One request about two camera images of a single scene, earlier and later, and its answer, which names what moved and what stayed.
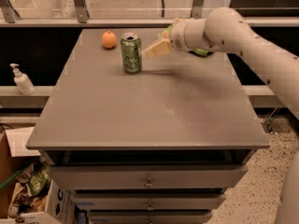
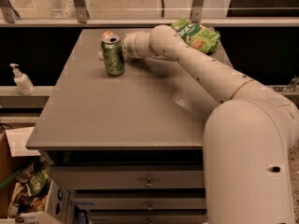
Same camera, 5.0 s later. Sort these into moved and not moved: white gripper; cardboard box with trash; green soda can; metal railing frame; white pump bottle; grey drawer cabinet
Moved: white gripper; green soda can
Not moved: white pump bottle; cardboard box with trash; grey drawer cabinet; metal railing frame
